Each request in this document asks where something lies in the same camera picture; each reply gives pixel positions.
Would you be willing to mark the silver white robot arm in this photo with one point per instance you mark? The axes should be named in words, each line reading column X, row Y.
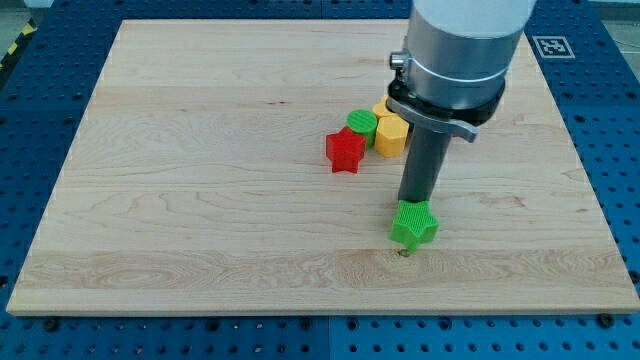
column 450, row 72

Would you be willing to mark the light wooden board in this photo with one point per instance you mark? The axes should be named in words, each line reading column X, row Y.
column 197, row 185

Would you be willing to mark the red star block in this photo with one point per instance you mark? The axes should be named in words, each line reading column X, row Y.
column 345, row 149

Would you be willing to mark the green cylinder block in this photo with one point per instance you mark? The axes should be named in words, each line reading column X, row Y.
column 363, row 122

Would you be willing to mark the yellow hexagon block front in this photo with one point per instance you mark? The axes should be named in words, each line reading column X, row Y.
column 391, row 136

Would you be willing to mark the yellow hexagon block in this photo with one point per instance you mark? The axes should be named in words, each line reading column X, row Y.
column 380, row 110
column 391, row 136

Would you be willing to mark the yellow hexagon block rear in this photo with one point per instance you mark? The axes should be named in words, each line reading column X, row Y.
column 380, row 110

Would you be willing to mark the green star block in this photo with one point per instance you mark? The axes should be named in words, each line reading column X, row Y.
column 413, row 225

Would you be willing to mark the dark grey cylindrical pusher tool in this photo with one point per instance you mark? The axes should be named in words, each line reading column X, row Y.
column 424, row 160

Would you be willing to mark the black white fiducial marker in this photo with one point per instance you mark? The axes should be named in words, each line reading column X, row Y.
column 553, row 47

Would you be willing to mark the yellow black hazard tape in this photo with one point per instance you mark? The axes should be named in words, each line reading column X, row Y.
column 19, row 45

